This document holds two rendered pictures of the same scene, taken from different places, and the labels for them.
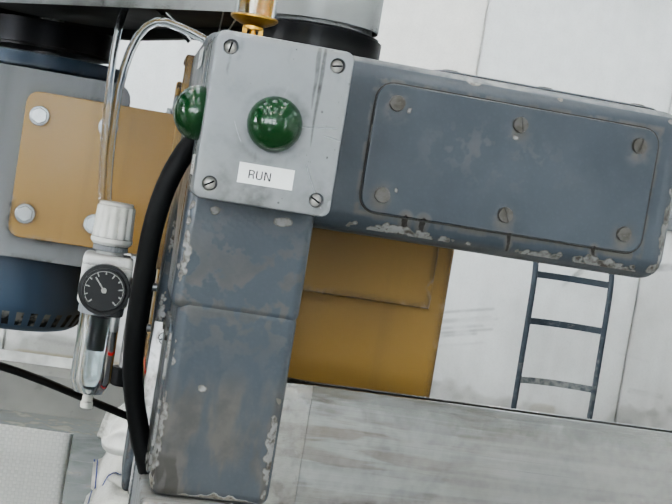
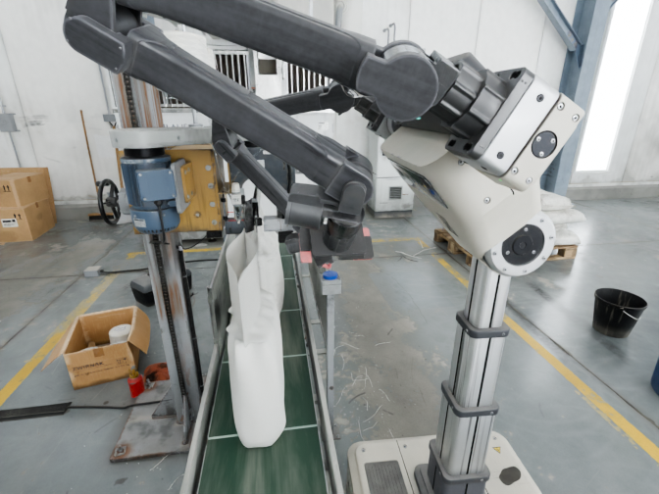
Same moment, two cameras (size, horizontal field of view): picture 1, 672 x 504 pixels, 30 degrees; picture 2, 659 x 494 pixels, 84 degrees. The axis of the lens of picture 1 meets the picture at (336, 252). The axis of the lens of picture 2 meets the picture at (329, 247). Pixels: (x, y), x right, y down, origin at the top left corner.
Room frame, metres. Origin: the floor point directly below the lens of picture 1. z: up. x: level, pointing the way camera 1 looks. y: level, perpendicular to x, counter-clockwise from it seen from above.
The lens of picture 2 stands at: (0.55, 1.50, 1.48)
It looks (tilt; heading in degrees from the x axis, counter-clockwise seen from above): 21 degrees down; 271
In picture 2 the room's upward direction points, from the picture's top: straight up
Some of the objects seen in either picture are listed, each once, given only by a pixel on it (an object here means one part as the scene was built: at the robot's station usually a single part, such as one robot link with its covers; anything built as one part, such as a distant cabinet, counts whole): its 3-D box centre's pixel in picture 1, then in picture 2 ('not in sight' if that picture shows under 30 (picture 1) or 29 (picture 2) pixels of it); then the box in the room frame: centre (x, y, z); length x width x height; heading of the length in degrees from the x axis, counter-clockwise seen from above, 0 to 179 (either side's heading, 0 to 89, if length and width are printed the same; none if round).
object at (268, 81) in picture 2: not in sight; (267, 69); (1.22, -2.34, 1.82); 0.51 x 0.27 x 0.71; 100
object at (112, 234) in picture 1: (106, 307); (238, 203); (0.92, 0.16, 1.14); 0.05 x 0.04 x 0.16; 10
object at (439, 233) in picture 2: not in sight; (500, 242); (-1.28, -2.36, 0.07); 1.20 x 0.82 x 0.14; 12
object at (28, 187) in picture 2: not in sight; (16, 189); (4.40, -2.77, 0.56); 0.50 x 0.38 x 0.32; 92
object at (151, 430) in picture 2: not in sight; (170, 398); (1.39, 0.06, 0.10); 0.50 x 0.42 x 0.20; 100
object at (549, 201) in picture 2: not in sight; (534, 197); (-1.60, -2.44, 0.56); 0.67 x 0.43 x 0.15; 100
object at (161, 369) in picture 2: not in sight; (158, 371); (1.60, -0.23, 0.02); 0.22 x 0.18 x 0.04; 100
